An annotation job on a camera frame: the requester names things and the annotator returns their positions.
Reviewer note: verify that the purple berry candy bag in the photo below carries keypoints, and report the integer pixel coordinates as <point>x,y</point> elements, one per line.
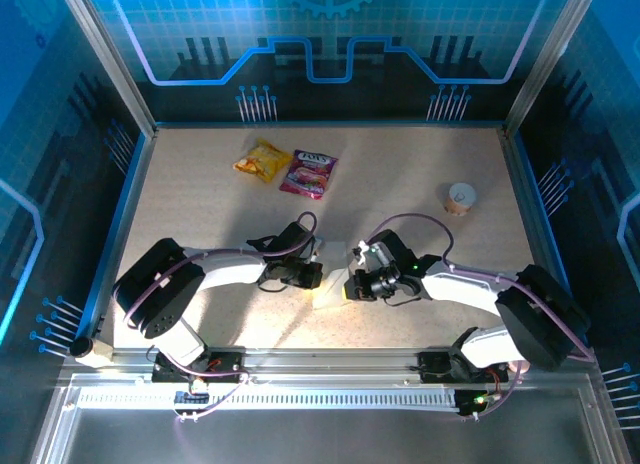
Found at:
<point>310,174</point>

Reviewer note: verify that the paper cup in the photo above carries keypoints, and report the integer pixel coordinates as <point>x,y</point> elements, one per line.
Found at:
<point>459,199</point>

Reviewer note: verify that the yellow corn chips bag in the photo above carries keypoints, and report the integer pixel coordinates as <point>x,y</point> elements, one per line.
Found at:
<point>262,161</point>

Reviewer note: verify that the black controller board green LED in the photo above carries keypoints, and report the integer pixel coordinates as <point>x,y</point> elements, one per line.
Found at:
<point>470,401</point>

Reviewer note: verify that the pink round object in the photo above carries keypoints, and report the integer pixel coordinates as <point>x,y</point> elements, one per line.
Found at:
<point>515,367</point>

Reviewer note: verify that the grey metal plate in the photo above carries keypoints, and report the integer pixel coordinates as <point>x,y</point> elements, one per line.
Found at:
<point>320,439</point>

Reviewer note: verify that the small connector board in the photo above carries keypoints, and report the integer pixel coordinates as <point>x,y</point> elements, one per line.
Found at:
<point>192,398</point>

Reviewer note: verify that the black knob beige box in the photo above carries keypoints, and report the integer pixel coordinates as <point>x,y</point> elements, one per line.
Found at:
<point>82,347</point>

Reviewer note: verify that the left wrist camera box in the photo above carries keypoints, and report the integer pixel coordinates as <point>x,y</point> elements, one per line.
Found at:
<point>316,253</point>

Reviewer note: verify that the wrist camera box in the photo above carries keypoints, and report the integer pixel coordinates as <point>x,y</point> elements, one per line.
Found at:
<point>316,253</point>
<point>370,256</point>

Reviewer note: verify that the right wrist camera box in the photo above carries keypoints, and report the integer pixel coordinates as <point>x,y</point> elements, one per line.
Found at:
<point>370,256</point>

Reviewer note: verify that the aluminium frame beam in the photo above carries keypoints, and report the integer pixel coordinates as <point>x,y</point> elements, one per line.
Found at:
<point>330,364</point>

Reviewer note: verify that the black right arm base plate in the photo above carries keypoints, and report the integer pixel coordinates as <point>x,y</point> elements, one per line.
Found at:
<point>430,366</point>

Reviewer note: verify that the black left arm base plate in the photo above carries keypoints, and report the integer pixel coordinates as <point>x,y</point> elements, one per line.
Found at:
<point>230,366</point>

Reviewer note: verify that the aluminium frame post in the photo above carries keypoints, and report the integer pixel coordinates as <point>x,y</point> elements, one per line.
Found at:
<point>112,64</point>
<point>546,64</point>

